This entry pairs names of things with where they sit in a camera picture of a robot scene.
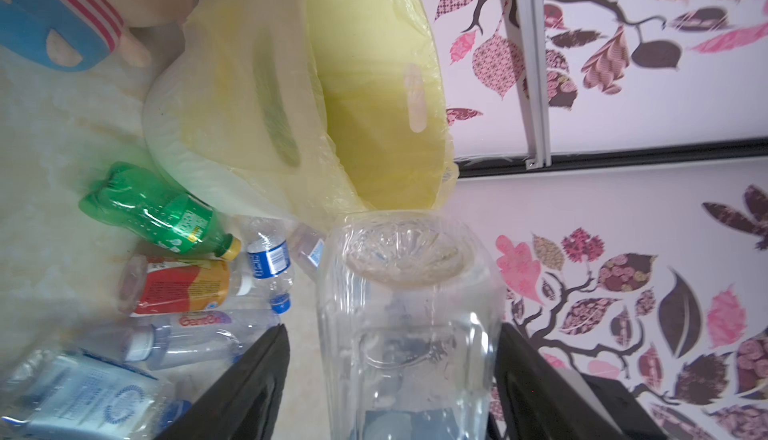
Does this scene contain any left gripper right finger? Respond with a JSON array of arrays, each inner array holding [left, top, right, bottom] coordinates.
[[494, 323, 624, 439]]

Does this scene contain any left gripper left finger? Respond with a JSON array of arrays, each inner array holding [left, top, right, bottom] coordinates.
[[158, 324, 290, 440]]

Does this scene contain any clear square bottle green cap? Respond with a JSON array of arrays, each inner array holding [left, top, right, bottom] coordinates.
[[316, 211, 506, 439]]

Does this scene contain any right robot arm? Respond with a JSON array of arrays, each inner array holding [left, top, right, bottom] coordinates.
[[558, 369, 668, 439]]

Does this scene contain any green bottle near bin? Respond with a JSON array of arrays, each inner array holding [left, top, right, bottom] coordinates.
[[79, 162, 242, 261]]

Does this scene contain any white plastic waste bin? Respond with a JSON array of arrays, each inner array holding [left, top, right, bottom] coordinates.
[[142, 59, 294, 220]]

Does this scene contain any yellow plastic bin liner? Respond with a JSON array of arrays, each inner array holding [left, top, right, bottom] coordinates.
[[179, 0, 458, 229]]

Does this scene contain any clear bottle purple cap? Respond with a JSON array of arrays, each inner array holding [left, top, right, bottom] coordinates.
[[77, 309, 283, 373]]

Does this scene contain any red yellow label bottle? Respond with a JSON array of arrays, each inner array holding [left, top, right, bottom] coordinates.
[[118, 255, 254, 317]]

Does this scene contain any clear bottle light blue label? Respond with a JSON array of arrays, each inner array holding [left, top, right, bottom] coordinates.
[[1, 345, 191, 439]]

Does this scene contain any plush doll toy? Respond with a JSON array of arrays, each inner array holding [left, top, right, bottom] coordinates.
[[1, 0, 195, 72]]

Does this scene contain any aluminium rail back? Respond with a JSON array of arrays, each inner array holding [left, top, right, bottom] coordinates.
[[516, 0, 552, 170]]

